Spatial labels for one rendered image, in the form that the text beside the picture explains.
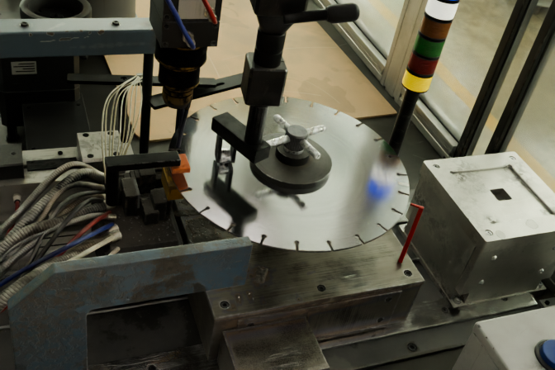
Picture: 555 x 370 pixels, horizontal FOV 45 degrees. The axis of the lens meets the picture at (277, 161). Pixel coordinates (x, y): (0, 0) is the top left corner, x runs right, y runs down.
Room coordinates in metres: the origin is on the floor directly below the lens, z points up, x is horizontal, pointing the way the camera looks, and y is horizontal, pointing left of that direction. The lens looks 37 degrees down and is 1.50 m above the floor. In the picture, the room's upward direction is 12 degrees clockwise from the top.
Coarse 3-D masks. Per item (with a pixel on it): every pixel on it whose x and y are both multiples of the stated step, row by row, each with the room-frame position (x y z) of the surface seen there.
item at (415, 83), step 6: (408, 72) 0.96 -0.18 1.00; (408, 78) 0.96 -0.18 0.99; (414, 78) 0.95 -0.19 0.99; (420, 78) 0.95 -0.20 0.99; (426, 78) 0.95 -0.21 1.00; (402, 84) 0.96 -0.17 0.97; (408, 84) 0.95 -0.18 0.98; (414, 84) 0.95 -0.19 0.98; (420, 84) 0.95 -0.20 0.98; (426, 84) 0.95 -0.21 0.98; (414, 90) 0.95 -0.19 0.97; (420, 90) 0.95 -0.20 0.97; (426, 90) 0.96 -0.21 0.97
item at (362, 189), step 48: (192, 144) 0.72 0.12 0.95; (336, 144) 0.79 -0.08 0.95; (384, 144) 0.81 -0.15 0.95; (192, 192) 0.62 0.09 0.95; (240, 192) 0.64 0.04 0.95; (288, 192) 0.66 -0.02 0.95; (336, 192) 0.68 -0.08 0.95; (384, 192) 0.70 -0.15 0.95; (288, 240) 0.57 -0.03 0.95; (336, 240) 0.59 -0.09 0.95
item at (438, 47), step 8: (416, 40) 0.97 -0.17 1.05; (424, 40) 0.95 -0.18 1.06; (432, 40) 0.95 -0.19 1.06; (440, 40) 0.95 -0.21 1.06; (416, 48) 0.96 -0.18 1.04; (424, 48) 0.95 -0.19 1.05; (432, 48) 0.95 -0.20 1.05; (440, 48) 0.96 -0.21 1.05; (424, 56) 0.95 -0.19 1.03; (432, 56) 0.95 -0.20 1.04
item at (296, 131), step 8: (280, 120) 0.75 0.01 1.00; (288, 128) 0.73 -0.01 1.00; (296, 128) 0.73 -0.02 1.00; (304, 128) 0.73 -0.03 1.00; (312, 128) 0.74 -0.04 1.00; (320, 128) 0.75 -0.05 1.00; (288, 136) 0.71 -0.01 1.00; (296, 136) 0.71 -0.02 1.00; (304, 136) 0.72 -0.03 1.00; (272, 144) 0.69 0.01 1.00; (280, 144) 0.70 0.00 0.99; (288, 144) 0.71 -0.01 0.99; (296, 144) 0.71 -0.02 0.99; (304, 144) 0.71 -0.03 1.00; (288, 152) 0.71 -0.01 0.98; (296, 152) 0.71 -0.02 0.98; (312, 152) 0.69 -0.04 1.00
